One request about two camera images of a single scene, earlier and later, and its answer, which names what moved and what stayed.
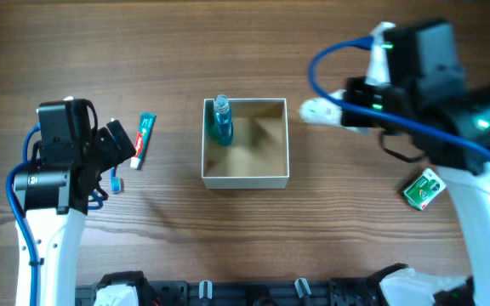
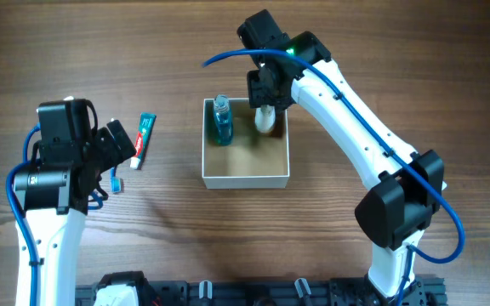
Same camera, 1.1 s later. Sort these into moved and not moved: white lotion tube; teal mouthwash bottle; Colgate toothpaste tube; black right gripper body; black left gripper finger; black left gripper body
Moved: black right gripper body; white lotion tube
Not moved: teal mouthwash bottle; Colgate toothpaste tube; black left gripper body; black left gripper finger
